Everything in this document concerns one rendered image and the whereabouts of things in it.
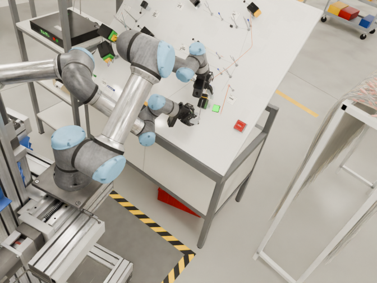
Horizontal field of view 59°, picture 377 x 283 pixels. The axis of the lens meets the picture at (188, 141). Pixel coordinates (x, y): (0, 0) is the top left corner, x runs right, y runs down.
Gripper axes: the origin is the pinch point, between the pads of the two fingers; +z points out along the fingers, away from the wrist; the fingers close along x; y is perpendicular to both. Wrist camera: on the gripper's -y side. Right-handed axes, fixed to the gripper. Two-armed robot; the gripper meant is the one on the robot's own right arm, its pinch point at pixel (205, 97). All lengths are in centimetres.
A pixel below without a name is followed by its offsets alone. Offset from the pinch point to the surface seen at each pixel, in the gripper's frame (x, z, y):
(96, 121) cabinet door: 86, 39, -16
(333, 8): -17, 264, 432
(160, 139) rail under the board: 21.8, 19.5, -23.7
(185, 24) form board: 29, -11, 40
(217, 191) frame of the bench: -18, 40, -35
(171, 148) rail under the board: 13.4, 21.6, -26.0
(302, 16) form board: -36, -18, 54
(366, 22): -74, 266, 409
